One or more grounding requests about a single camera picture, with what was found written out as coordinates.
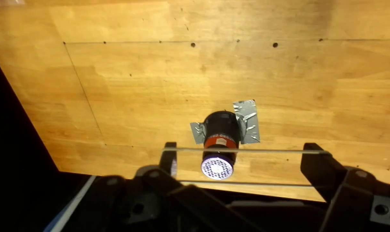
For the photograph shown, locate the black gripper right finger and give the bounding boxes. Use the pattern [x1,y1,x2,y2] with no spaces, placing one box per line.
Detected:
[300,141,390,232]

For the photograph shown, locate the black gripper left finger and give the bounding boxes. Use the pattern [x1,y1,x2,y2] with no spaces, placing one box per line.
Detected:
[73,140,264,232]

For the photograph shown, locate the white and blue strip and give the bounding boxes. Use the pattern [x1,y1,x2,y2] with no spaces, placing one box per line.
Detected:
[44,174,96,232]

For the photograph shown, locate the small grey duct tape piece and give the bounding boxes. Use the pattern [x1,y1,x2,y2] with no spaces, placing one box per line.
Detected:
[189,121,207,145]

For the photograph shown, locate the dark jar with patterned lid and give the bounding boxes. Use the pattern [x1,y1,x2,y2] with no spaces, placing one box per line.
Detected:
[199,109,240,181]

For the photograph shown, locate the large grey duct tape piece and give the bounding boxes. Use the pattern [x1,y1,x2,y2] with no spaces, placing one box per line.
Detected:
[231,99,261,144]

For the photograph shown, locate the thin translucent rubber band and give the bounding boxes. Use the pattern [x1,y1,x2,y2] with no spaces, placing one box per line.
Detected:
[161,145,333,188]

